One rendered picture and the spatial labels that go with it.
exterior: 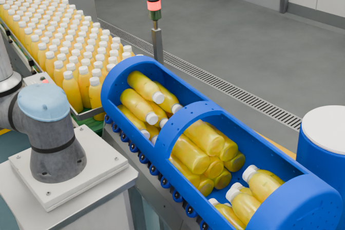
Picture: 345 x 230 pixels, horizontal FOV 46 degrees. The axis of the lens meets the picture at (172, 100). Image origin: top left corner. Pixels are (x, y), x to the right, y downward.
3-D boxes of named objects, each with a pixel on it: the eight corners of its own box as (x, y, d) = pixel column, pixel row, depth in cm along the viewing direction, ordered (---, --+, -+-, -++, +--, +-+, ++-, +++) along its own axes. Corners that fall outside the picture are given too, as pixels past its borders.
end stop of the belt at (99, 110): (80, 121, 170) (79, 115, 169) (79, 120, 171) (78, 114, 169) (163, 89, 187) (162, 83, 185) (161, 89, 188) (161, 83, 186)
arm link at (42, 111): (56, 153, 102) (44, 107, 95) (14, 142, 107) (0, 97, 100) (83, 128, 111) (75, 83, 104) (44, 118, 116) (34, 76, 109)
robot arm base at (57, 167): (38, 191, 105) (29, 160, 100) (25, 159, 116) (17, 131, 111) (94, 170, 111) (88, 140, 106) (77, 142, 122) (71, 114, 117)
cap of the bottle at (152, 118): (157, 115, 143) (160, 117, 142) (151, 124, 143) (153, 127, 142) (150, 111, 141) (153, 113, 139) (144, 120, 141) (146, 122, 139)
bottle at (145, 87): (145, 79, 161) (168, 98, 148) (131, 90, 159) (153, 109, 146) (137, 66, 156) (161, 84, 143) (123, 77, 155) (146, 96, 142)
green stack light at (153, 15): (152, 21, 201) (152, 11, 198) (146, 17, 206) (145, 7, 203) (164, 18, 204) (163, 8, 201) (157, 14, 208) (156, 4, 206)
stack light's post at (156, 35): (169, 189, 266) (154, 31, 206) (166, 186, 268) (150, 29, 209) (174, 186, 267) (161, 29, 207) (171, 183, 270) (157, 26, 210)
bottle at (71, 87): (78, 115, 183) (71, 80, 173) (65, 113, 185) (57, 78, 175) (86, 107, 188) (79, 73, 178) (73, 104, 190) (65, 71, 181)
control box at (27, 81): (42, 119, 164) (36, 98, 158) (28, 98, 178) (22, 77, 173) (66, 111, 168) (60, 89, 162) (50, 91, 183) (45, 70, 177)
